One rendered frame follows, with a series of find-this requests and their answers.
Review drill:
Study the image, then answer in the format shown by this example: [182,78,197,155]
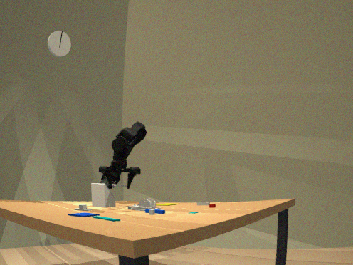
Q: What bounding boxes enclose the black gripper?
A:
[99,154,141,189]

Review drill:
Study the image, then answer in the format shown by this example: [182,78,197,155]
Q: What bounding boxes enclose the blue flat plate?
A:
[69,212,100,217]

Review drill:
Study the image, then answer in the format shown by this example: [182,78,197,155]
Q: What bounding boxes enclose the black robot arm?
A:
[100,121,147,189]

